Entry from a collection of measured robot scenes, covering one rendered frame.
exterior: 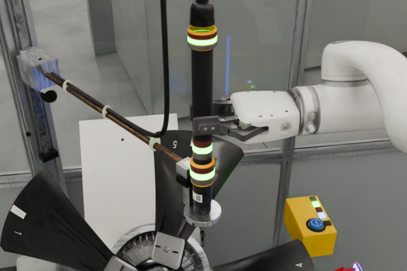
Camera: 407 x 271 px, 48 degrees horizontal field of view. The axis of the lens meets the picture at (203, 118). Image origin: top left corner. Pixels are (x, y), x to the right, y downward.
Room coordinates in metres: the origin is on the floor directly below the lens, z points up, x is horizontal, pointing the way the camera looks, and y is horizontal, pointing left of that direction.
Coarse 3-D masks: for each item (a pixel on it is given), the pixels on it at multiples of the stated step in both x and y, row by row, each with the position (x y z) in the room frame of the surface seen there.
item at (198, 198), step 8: (200, 0) 0.64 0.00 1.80; (192, 8) 0.64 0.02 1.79; (200, 8) 0.63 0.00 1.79; (208, 8) 0.63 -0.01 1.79; (192, 16) 0.64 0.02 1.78; (200, 16) 0.63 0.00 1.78; (208, 16) 0.63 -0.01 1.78; (192, 24) 0.63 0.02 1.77; (200, 24) 0.63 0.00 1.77; (208, 24) 0.63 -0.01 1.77; (200, 192) 0.63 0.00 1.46; (208, 192) 0.63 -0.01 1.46; (200, 200) 0.63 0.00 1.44; (208, 200) 0.63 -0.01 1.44; (200, 208) 0.63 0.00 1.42; (208, 208) 0.64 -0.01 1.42
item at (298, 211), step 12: (288, 204) 1.04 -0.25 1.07; (300, 204) 1.03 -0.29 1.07; (312, 204) 1.03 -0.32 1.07; (288, 216) 1.02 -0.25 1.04; (300, 216) 0.99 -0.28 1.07; (312, 216) 0.99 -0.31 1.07; (288, 228) 1.01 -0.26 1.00; (300, 228) 0.94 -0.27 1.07; (324, 228) 0.94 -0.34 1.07; (300, 240) 0.92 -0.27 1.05; (312, 240) 0.91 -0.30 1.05; (324, 240) 0.92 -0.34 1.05; (312, 252) 0.91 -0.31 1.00; (324, 252) 0.92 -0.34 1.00
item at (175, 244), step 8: (160, 232) 0.73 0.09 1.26; (160, 240) 0.72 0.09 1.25; (168, 240) 0.71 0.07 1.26; (176, 240) 0.70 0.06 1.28; (184, 240) 0.69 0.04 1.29; (160, 248) 0.70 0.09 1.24; (176, 248) 0.68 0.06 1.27; (152, 256) 0.70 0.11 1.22; (160, 256) 0.69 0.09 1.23; (168, 256) 0.68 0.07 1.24; (176, 256) 0.67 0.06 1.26; (168, 264) 0.66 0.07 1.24; (176, 264) 0.66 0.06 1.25
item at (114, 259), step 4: (112, 256) 0.65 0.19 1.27; (112, 260) 0.65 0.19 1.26; (116, 260) 0.65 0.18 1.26; (120, 260) 0.65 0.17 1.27; (108, 264) 0.66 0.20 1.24; (112, 264) 0.66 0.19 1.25; (116, 264) 0.65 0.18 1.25; (120, 264) 0.65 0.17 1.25; (124, 264) 0.64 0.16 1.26; (128, 264) 0.64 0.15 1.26; (108, 268) 0.66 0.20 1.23; (112, 268) 0.66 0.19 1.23; (116, 268) 0.65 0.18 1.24; (120, 268) 0.65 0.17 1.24; (124, 268) 0.65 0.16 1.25; (128, 268) 0.64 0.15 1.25; (132, 268) 0.64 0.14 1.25
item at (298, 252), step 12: (264, 252) 0.74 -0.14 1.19; (276, 252) 0.74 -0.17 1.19; (288, 252) 0.74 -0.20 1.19; (300, 252) 0.74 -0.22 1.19; (228, 264) 0.71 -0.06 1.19; (240, 264) 0.71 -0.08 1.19; (252, 264) 0.71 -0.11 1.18; (264, 264) 0.71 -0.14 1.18; (276, 264) 0.71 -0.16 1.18; (288, 264) 0.71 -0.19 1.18; (312, 264) 0.72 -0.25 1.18
